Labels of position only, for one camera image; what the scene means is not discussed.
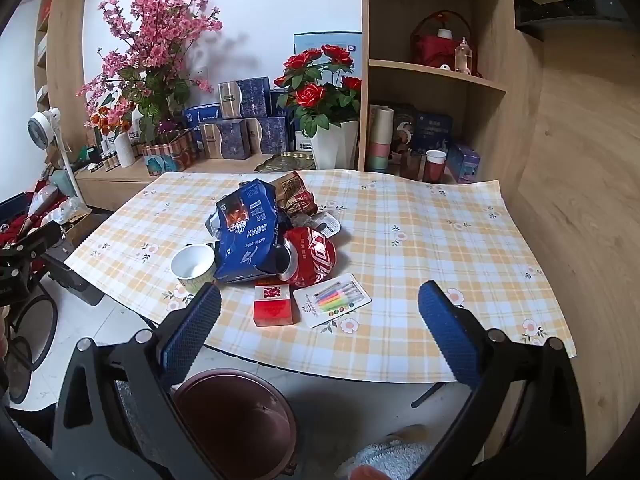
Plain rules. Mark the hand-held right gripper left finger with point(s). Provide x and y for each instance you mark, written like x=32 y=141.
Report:
x=192 y=325

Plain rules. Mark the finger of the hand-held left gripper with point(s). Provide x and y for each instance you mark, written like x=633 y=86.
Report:
x=37 y=237

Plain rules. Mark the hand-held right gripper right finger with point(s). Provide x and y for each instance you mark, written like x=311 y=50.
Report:
x=450 y=330

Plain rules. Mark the red cigarette box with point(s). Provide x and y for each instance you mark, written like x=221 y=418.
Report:
x=272 y=305

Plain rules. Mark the brown plastic bin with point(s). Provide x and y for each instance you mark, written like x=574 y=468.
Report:
x=235 y=420

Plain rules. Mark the brown paper bag red print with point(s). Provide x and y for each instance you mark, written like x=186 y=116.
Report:
x=295 y=195

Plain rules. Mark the cardboard box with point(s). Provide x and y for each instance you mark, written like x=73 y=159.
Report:
x=75 y=220

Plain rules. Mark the white paper cup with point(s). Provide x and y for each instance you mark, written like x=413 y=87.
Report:
x=192 y=265

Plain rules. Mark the yellow checked tablecloth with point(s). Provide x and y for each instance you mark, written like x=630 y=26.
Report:
x=425 y=240

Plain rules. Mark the low wooden sideboard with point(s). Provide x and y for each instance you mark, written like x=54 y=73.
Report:
x=115 y=182

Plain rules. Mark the blue coffee bag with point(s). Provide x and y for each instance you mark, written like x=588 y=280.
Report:
x=250 y=240

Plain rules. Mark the row of small bottles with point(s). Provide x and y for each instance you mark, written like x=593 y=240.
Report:
x=107 y=157

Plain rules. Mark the white desk fan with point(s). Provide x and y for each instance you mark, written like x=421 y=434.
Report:
x=42 y=127

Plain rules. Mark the white vase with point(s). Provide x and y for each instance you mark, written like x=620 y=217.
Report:
x=125 y=150

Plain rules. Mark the orange flowers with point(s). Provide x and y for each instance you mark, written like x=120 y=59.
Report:
x=107 y=120

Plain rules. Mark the grey fluffy slipper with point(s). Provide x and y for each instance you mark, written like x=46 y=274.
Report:
x=390 y=455

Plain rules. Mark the crushed red can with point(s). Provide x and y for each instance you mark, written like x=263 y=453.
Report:
x=312 y=255

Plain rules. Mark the woven flower basket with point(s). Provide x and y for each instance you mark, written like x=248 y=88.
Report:
x=167 y=152

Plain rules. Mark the clear printed plastic wrapper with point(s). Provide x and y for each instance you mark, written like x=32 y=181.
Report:
x=327 y=222

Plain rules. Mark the red paper cup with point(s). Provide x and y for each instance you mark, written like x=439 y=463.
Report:
x=435 y=165

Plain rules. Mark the purple blue box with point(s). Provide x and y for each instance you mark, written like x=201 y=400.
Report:
x=462 y=162

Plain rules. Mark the brown drinking glass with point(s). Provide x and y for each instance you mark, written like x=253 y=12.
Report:
x=410 y=165

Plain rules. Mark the gold leaf tray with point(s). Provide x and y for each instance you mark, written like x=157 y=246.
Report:
x=285 y=162

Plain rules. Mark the dark blue gold gift box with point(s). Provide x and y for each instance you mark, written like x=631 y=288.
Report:
x=245 y=97
x=222 y=139
x=267 y=135

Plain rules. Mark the dark blue figure box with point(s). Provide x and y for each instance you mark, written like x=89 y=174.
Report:
x=405 y=130

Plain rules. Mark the flat blue box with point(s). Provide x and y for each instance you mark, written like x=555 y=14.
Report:
x=202 y=114

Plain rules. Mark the stack of pastel cups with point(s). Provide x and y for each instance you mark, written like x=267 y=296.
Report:
x=379 y=135

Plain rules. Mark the wooden shelf unit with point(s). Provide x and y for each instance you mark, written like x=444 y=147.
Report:
x=487 y=125

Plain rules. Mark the blue white small box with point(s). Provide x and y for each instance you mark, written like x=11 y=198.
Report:
x=301 y=141

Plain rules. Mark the pink blossom bouquet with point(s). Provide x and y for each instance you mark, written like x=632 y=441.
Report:
x=150 y=35

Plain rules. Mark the plain dark blue box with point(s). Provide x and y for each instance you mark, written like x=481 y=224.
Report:
x=279 y=102

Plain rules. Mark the red rose plant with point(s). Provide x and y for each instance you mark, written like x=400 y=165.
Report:
x=320 y=85

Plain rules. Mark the clear glass bottle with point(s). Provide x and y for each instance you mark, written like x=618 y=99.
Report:
x=464 y=55

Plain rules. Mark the red gift basket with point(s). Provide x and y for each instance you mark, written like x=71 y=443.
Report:
x=440 y=45

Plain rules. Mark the light blue white carton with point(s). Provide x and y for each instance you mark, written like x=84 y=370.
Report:
x=310 y=42

